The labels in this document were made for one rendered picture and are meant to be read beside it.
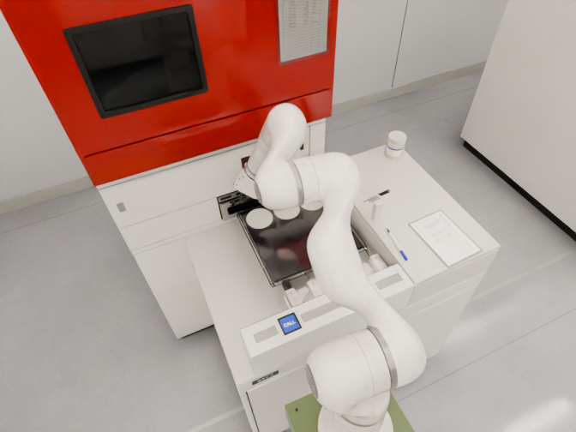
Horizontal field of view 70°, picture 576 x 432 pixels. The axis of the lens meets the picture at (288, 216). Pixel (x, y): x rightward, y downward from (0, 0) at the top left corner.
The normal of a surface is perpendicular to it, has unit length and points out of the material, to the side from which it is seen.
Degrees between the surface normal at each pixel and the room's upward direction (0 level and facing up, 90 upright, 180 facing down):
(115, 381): 0
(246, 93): 90
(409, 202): 0
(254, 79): 90
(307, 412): 5
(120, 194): 90
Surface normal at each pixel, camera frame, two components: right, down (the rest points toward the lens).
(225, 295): -0.03, -0.66
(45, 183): 0.41, 0.68
